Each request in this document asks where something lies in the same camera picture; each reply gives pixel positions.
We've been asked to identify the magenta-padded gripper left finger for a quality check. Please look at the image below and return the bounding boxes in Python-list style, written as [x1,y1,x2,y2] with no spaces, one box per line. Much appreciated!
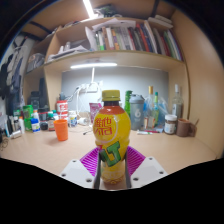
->
[59,146,102,190]

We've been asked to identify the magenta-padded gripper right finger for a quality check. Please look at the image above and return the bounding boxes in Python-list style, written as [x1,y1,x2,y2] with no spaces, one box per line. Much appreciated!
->
[124,145,169,190]

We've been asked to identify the yellow drink bottle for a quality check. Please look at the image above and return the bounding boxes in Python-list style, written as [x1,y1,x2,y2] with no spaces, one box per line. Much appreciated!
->
[92,89,132,186]

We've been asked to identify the white power adapter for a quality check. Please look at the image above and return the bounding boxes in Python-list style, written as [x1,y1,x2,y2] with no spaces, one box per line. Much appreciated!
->
[78,117,91,127]

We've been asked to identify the orange plastic cup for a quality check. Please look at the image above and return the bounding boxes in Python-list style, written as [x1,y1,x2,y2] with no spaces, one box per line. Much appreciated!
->
[53,119,69,142]

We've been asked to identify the white bottle with blue label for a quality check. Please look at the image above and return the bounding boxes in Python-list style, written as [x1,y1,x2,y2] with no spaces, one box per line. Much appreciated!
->
[67,110,78,128]

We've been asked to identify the grey shaker bottle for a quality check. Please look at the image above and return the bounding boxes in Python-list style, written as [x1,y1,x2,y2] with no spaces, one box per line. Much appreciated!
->
[129,93,146,131]

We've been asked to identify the brown jar with white lid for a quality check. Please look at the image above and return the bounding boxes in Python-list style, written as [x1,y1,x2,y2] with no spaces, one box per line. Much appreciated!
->
[163,114,178,135]

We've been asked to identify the magenta packet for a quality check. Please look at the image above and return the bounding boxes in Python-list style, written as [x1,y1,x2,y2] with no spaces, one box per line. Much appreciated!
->
[88,102,103,124]

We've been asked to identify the clear bottle with green cap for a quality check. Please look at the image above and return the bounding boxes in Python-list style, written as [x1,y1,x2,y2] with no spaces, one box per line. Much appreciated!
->
[152,91,160,126]

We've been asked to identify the dark brown small bottle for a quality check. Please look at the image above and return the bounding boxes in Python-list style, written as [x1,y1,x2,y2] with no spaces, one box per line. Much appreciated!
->
[46,111,56,132]

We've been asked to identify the clear bottle with gold cap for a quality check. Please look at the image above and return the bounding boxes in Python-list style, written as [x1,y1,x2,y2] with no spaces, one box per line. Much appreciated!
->
[145,85,156,129]

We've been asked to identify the brown mug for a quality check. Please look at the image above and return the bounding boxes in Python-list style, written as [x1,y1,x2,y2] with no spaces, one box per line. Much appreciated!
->
[176,118,194,138]

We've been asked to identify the red and white can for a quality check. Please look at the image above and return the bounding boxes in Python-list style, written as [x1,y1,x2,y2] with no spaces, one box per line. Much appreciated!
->
[55,99,69,121]

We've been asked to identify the green glass bottle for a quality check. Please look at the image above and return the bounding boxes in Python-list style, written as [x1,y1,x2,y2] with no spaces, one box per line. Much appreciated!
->
[124,90,133,118]

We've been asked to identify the white bottle with blue cap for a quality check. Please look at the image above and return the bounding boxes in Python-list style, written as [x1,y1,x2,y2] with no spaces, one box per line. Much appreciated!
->
[30,109,41,133]

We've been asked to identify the tall clear glass bottle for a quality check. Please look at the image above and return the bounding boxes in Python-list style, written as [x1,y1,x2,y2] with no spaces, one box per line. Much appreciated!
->
[171,83,184,121]

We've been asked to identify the black boxy device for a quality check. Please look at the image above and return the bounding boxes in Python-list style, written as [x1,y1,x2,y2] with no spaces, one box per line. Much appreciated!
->
[27,78,50,110]

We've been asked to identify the dark hanging clothes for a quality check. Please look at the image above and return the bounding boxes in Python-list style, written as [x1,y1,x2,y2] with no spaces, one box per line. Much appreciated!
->
[0,36,26,108]

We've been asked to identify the long white tube light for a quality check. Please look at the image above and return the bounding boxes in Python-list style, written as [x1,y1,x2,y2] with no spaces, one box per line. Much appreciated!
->
[82,0,96,19]

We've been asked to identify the white cable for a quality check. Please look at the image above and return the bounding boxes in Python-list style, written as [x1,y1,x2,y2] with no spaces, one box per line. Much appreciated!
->
[66,84,98,128]

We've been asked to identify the white wall power strip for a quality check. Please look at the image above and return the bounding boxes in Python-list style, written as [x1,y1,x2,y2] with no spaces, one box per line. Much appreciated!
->
[79,82,101,94]

